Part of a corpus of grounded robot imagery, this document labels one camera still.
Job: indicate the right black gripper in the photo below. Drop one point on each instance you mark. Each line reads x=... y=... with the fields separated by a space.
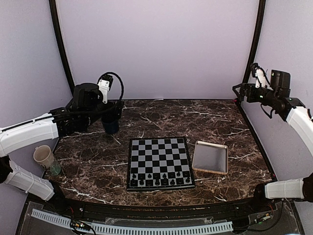
x=244 y=87

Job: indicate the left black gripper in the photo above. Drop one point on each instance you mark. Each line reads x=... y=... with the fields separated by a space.
x=110 y=114

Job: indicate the dark blue cup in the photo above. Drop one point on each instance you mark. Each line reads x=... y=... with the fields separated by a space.
x=111 y=127

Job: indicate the wooden tray with dark base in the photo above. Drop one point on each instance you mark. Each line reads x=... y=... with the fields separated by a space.
x=210 y=158

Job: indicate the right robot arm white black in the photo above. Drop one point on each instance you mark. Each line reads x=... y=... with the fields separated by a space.
x=275 y=93

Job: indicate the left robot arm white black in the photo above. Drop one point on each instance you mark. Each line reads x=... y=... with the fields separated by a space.
x=57 y=123

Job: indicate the black grey chess board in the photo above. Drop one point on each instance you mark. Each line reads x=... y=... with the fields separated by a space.
x=159 y=155

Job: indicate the small green circuit board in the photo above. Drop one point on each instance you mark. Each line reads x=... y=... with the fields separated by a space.
x=78 y=225

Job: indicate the beige paper cup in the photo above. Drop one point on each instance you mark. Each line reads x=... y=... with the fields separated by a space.
x=44 y=156

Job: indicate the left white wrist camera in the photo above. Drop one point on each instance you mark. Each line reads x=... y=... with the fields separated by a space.
x=105 y=83

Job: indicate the right black frame post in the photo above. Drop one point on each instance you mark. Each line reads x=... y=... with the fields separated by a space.
x=255 y=39

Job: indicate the black frame post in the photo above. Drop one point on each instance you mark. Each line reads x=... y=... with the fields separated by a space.
x=60 y=44
x=255 y=39

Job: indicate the left black frame post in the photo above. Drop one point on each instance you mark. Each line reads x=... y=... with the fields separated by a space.
x=60 y=44

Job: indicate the black front rail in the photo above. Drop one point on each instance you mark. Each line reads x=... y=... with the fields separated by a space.
x=91 y=210

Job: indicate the white slotted cable duct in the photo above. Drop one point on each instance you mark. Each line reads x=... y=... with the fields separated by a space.
x=103 y=229

